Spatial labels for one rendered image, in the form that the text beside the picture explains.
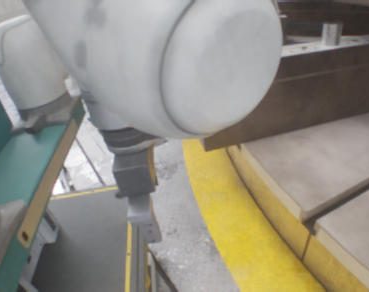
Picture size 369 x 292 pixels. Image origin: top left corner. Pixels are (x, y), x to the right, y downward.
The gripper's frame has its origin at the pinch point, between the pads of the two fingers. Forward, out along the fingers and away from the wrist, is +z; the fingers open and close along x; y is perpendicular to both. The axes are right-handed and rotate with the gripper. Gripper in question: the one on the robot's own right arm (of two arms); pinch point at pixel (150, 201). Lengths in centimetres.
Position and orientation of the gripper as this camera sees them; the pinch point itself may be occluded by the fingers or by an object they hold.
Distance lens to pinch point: 46.2
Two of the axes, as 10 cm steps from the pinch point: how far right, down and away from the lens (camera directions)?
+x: 1.2, 5.5, -8.2
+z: 1.4, 8.1, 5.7
